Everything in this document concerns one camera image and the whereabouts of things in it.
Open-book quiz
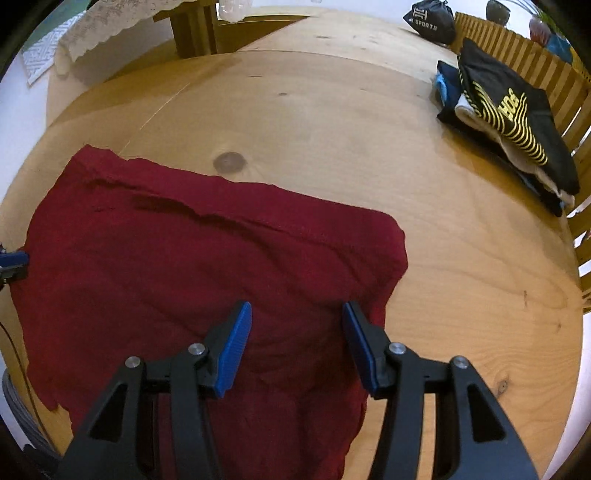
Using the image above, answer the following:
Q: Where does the dark red garment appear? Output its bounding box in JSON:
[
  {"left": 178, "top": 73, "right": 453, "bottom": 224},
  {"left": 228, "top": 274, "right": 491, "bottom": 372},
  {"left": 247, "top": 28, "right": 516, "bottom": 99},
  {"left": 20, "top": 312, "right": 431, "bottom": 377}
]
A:
[{"left": 10, "top": 146, "right": 408, "bottom": 479}]

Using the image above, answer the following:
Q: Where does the white lace tablecloth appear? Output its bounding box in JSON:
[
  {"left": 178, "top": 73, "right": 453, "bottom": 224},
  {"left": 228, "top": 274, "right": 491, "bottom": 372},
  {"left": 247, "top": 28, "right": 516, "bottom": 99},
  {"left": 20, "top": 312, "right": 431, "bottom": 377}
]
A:
[{"left": 54, "top": 0, "right": 252, "bottom": 77}]

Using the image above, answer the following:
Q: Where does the black yellow folded shirt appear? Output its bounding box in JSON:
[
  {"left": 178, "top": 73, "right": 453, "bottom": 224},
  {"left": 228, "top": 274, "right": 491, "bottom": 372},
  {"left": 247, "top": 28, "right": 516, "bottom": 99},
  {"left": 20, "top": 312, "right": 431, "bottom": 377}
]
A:
[{"left": 458, "top": 38, "right": 580, "bottom": 195}]

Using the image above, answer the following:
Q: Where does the white folded garment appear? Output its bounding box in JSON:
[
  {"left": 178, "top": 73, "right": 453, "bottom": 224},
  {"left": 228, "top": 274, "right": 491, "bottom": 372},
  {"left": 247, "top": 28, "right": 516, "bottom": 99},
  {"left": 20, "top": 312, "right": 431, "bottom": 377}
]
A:
[{"left": 454, "top": 94, "right": 575, "bottom": 207}]

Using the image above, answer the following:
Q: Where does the blue folded garment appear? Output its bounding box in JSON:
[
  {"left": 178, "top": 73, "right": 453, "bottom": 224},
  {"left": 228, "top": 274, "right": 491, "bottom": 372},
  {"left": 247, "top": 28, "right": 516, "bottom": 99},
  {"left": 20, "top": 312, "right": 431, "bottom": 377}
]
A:
[{"left": 435, "top": 60, "right": 463, "bottom": 109}]

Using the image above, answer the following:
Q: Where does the dark ceramic vase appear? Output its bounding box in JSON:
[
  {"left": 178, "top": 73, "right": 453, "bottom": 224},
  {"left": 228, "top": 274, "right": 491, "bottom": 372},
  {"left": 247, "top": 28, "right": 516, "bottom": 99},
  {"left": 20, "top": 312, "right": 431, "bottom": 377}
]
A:
[{"left": 486, "top": 0, "right": 511, "bottom": 27}]

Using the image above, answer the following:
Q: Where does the black cable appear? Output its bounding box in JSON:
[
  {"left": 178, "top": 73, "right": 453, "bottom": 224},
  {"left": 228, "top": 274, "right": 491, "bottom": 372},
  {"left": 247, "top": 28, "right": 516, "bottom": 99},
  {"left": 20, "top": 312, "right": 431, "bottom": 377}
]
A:
[{"left": 0, "top": 320, "right": 52, "bottom": 446}]

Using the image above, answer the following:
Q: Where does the grey coiled hose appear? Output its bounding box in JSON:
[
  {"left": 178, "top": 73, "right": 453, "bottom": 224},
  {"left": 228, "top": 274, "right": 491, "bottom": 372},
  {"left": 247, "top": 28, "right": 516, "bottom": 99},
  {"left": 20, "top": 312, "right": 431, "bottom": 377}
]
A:
[{"left": 1, "top": 368, "right": 61, "bottom": 462}]

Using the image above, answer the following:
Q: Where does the black drawstring sports bag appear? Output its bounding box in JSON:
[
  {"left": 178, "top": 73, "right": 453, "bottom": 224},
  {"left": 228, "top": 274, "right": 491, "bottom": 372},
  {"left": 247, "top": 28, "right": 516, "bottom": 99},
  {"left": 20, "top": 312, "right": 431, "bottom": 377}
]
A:
[{"left": 403, "top": 0, "right": 456, "bottom": 45}]

